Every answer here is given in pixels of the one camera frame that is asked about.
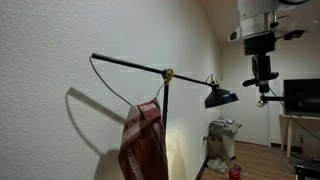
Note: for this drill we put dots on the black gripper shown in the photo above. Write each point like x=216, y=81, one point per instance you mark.
x=260, y=45

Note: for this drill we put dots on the black television screen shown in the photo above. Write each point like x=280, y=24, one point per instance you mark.
x=301, y=96

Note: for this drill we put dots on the light wooden table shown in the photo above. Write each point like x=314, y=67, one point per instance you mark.
x=300, y=120

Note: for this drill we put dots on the trash bin with grey bag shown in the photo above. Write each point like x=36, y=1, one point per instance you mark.
x=221, y=136

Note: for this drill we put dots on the white shoe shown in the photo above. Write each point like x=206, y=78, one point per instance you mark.
x=222, y=166
x=212, y=164

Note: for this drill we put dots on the red water bottle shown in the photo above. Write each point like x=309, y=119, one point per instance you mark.
x=234, y=173

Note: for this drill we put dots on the black low platform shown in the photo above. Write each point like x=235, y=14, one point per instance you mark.
x=306, y=170

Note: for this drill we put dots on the red white hanging towel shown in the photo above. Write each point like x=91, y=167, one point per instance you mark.
x=143, y=143

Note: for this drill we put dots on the black bar camera near television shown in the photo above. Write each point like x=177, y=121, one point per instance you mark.
x=248, y=82

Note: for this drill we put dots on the black camera mount near television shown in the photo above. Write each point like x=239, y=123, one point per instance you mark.
x=275, y=98

